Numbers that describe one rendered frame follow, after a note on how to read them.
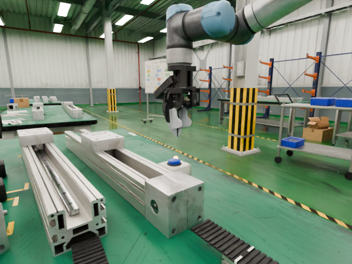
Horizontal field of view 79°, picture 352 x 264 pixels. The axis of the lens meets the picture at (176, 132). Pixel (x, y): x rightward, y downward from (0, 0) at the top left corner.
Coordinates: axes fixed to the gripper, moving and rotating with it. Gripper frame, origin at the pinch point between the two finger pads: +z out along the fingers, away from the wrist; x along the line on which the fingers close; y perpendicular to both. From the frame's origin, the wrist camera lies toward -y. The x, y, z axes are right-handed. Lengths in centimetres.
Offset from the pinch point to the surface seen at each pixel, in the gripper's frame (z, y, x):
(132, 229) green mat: 16.0, 14.2, -22.8
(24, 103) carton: 11, -381, -18
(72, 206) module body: 10.2, 6.9, -32.7
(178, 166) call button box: 10.1, 3.3, -1.3
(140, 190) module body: 9.8, 10.6, -18.6
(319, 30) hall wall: -193, -241, 770
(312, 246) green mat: 16.1, 40.1, 1.8
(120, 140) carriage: 4.9, -19.7, -9.9
